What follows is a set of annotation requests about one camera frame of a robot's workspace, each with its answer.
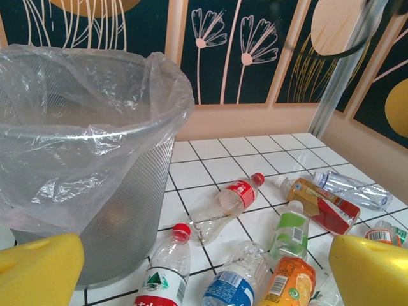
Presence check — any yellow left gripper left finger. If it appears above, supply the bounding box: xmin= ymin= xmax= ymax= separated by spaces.
xmin=0 ymin=232 xmax=85 ymax=306

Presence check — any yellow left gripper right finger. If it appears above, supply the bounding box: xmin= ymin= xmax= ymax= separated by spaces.
xmin=329 ymin=235 xmax=408 ymax=306

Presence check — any small bottle orange white label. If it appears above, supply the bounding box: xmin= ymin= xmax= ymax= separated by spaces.
xmin=364 ymin=219 xmax=408 ymax=249

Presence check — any tea bottle gold red label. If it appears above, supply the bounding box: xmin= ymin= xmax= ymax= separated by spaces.
xmin=275 ymin=175 xmax=362 ymax=236

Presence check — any orange juice bottle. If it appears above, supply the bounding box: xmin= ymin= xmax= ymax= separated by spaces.
xmin=257 ymin=256 xmax=318 ymax=306

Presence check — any clear unlabelled water bottle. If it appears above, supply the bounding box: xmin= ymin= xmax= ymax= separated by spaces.
xmin=311 ymin=170 xmax=393 ymax=212

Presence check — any clear bottle green label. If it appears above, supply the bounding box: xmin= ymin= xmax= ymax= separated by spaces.
xmin=270 ymin=200 xmax=310 ymax=263

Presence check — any water bottle red white label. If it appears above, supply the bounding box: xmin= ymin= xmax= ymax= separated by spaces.
xmin=133 ymin=222 xmax=192 ymax=306

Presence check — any clear bottle blue label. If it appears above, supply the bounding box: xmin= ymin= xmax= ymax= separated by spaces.
xmin=201 ymin=240 xmax=272 ymax=306

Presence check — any clear cola bottle red label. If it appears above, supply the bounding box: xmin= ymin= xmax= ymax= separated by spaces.
xmin=187 ymin=172 xmax=266 ymax=247

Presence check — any grey metal mesh bin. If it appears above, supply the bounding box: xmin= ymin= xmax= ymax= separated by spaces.
xmin=0 ymin=47 xmax=195 ymax=290

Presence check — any clear plastic bin liner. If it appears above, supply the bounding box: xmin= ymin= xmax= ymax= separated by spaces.
xmin=0 ymin=44 xmax=196 ymax=238

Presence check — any aluminium corner post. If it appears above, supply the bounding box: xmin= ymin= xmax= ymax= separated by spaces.
xmin=308 ymin=0 xmax=388 ymax=138

